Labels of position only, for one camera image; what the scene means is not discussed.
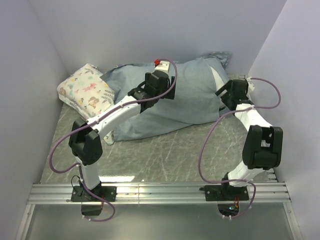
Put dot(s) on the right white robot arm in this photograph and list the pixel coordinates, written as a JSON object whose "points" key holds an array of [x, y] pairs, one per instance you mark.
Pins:
{"points": [[262, 149]]}

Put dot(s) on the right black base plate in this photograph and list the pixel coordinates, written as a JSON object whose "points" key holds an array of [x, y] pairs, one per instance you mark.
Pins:
{"points": [[224, 192]]}

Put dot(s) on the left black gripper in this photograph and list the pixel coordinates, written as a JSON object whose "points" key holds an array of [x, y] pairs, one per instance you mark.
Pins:
{"points": [[170, 95]]}

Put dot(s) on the floral print pillow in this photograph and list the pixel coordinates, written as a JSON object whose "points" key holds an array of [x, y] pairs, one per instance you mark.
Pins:
{"points": [[86, 92]]}

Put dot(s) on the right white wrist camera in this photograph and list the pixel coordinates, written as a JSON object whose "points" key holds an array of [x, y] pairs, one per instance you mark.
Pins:
{"points": [[251, 85]]}

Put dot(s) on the black control box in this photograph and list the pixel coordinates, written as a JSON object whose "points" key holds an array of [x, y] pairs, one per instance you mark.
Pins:
{"points": [[91, 210]]}

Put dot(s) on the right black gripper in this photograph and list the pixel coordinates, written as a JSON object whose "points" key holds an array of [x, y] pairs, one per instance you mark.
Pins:
{"points": [[228, 87]]}

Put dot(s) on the aluminium mounting rail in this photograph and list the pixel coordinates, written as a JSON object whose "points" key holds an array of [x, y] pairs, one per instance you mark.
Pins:
{"points": [[154, 193]]}

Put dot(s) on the blue fish-print pillowcase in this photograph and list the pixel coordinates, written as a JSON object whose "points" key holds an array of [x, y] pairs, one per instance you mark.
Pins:
{"points": [[195, 101]]}

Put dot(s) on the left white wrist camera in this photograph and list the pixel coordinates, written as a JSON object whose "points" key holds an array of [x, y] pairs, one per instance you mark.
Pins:
{"points": [[162, 66]]}

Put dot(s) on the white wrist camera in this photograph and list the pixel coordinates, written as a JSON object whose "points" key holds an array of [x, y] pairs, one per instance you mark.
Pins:
{"points": [[162, 66], [251, 85]]}

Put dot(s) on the white pillow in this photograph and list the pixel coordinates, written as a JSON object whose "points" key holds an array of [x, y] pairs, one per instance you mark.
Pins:
{"points": [[220, 77]]}

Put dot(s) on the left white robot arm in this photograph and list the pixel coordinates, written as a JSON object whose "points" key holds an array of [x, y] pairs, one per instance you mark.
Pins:
{"points": [[86, 143]]}

